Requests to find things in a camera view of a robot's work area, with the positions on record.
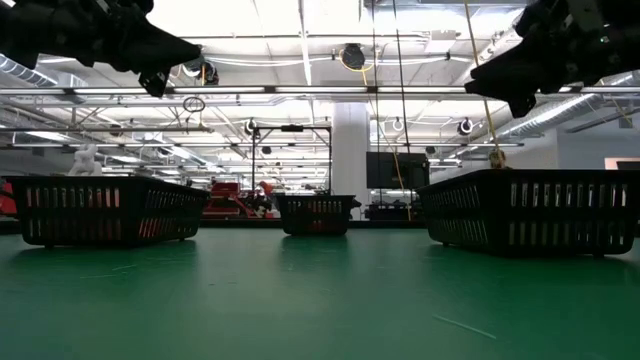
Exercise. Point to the low black cabinet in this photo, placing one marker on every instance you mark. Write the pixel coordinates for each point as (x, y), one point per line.
(390, 214)

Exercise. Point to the white figure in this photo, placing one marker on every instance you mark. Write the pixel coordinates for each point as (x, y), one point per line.
(86, 162)

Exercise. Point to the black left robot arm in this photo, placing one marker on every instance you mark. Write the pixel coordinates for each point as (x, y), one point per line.
(20, 35)

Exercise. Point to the orange-edged wall screen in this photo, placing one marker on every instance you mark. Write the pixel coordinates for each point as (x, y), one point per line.
(612, 162)

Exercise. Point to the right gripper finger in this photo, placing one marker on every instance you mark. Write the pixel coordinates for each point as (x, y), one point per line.
(505, 90)
(512, 62)

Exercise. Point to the red machinery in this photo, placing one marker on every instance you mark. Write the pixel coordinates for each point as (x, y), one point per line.
(225, 192)

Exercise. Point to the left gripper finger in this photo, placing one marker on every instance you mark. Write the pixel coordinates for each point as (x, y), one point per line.
(165, 60)
(170, 44)

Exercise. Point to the silver ventilation duct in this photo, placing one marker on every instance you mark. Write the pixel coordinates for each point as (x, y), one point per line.
(25, 74)
(565, 110)

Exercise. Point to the black plastic slotted basket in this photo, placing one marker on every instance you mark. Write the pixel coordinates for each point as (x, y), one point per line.
(130, 182)
(500, 180)
(317, 200)

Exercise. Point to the green table mat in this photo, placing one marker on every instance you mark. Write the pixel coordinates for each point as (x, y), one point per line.
(350, 300)

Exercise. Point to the black monitor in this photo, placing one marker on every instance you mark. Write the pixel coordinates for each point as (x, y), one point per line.
(415, 170)

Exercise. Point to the white pillar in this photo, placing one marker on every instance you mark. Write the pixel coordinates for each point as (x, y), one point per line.
(350, 145)

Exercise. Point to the black metal frame rack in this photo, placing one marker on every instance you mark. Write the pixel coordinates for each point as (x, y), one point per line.
(292, 128)

